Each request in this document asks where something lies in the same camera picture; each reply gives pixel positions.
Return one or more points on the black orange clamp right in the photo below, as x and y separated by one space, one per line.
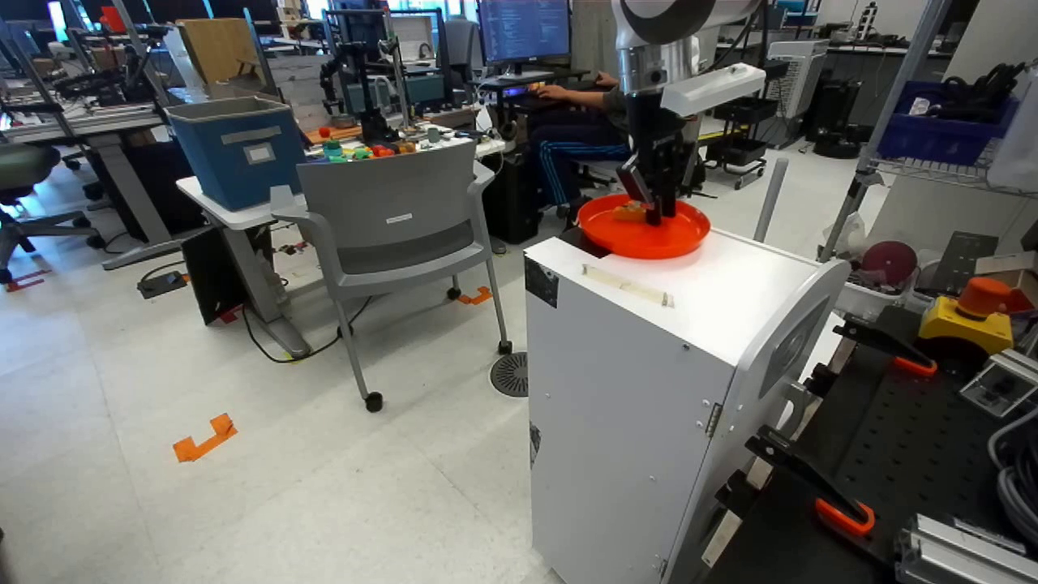
900 353

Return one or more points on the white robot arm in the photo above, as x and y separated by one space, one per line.
662 93

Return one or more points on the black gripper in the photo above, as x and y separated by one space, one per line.
662 160

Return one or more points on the seated person white hoodie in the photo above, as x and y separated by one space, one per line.
580 126

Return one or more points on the yellow red emergency stop button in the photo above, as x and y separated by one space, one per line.
981 316

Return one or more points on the white cabinet box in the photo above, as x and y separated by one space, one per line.
636 413

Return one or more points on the white desk table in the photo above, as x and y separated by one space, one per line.
268 294

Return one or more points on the computer monitor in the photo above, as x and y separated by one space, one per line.
523 32

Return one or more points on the black orange clamp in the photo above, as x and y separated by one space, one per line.
835 508
900 353

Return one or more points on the blue storage bin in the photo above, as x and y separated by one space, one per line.
237 152

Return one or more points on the toy pizza slice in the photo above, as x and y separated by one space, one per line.
626 214

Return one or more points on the grey plastic chair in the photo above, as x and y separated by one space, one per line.
397 221

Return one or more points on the black orange clamp left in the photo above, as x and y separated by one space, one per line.
835 508

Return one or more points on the masking tape strip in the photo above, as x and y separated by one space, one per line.
625 286

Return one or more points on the orange plastic plate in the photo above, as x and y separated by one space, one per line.
641 243

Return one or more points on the grey metal pole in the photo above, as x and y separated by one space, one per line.
771 200

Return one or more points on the black perforated breadboard table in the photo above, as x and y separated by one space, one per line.
903 445

